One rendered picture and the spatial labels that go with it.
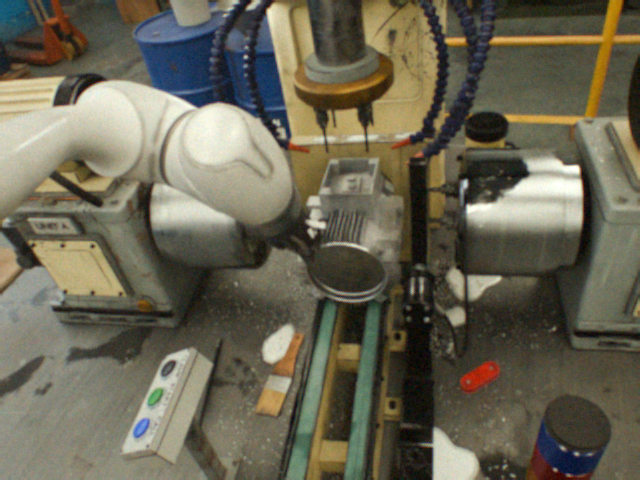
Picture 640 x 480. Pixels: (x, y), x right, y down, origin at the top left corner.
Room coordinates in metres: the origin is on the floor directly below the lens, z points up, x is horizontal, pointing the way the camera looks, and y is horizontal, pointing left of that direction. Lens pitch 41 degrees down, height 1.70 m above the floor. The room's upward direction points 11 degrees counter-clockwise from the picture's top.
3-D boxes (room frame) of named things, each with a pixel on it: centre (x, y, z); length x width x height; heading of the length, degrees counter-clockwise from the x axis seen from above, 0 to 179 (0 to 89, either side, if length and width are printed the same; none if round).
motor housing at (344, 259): (0.78, -0.07, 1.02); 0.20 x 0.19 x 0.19; 162
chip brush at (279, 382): (0.64, 0.13, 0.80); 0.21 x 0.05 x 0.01; 155
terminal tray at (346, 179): (0.81, -0.08, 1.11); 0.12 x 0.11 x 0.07; 162
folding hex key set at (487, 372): (0.54, -0.26, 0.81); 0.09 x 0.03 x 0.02; 111
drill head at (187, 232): (0.93, 0.25, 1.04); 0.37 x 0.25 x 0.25; 73
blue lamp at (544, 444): (0.23, -0.21, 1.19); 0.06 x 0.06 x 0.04
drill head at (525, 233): (0.73, -0.40, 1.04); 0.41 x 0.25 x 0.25; 73
